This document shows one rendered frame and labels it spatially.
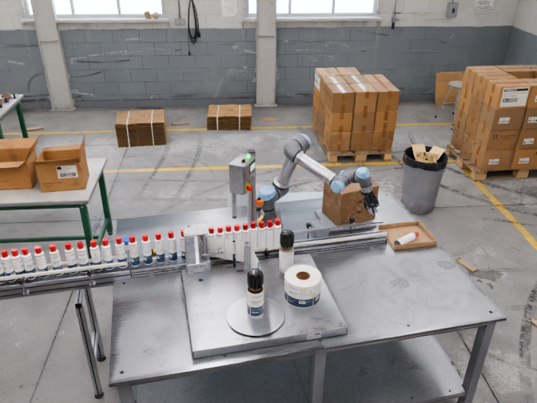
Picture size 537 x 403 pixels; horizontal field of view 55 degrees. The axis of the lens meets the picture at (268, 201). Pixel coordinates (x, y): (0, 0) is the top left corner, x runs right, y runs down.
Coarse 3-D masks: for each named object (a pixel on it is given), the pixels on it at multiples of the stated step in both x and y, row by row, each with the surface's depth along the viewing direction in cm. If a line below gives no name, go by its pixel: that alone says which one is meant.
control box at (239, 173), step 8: (240, 160) 302; (248, 160) 302; (232, 168) 298; (240, 168) 296; (248, 168) 300; (232, 176) 300; (240, 176) 298; (248, 176) 303; (232, 184) 303; (240, 184) 301; (248, 184) 305; (232, 192) 306; (240, 192) 304
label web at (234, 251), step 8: (200, 240) 305; (208, 240) 307; (216, 240) 306; (224, 240) 304; (232, 240) 303; (200, 248) 310; (208, 248) 310; (216, 248) 309; (224, 248) 307; (232, 248) 305; (240, 248) 304; (216, 256) 312; (224, 256) 310; (232, 256) 308; (240, 256) 307; (256, 256) 289; (256, 264) 292
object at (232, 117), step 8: (232, 104) 772; (248, 104) 773; (208, 112) 745; (216, 112) 745; (224, 112) 745; (232, 112) 746; (240, 112) 746; (248, 112) 746; (208, 120) 731; (216, 120) 731; (224, 120) 732; (232, 120) 732; (240, 120) 733; (248, 120) 733; (208, 128) 738; (216, 128) 738; (224, 128) 738; (232, 128) 738; (240, 128) 739; (248, 128) 739
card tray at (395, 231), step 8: (384, 224) 356; (392, 224) 357; (400, 224) 359; (408, 224) 361; (416, 224) 362; (384, 232) 354; (392, 232) 354; (400, 232) 354; (408, 232) 354; (424, 232) 354; (392, 240) 345; (416, 240) 346; (424, 240) 346; (432, 240) 344; (392, 248) 337; (400, 248) 335; (408, 248) 337
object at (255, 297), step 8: (256, 272) 257; (248, 280) 258; (256, 280) 256; (248, 288) 264; (256, 288) 258; (248, 296) 263; (256, 296) 260; (248, 304) 266; (256, 304) 263; (248, 312) 268; (256, 312) 266
